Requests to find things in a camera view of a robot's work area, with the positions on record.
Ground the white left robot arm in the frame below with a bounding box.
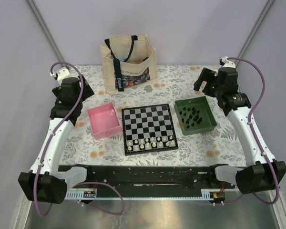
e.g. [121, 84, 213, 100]
[18, 67, 94, 204]

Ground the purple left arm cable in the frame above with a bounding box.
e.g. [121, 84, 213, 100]
[34, 61, 124, 217]

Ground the black white chessboard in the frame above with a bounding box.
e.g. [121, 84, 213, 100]
[122, 104, 178, 156]

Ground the floral patterned tablecloth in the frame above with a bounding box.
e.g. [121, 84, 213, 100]
[60, 65, 246, 167]

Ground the white chess piece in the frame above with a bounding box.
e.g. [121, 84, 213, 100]
[169, 135, 175, 146]
[127, 141, 133, 151]

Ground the pink plastic box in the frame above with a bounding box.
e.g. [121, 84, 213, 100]
[88, 103, 122, 140]

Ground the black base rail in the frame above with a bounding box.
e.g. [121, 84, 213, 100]
[74, 165, 235, 200]

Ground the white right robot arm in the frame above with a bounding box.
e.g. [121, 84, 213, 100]
[194, 57, 286, 194]

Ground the beige canvas tote bag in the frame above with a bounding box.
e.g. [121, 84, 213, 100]
[100, 35, 158, 94]

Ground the green plastic tray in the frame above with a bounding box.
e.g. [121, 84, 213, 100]
[174, 96, 217, 136]

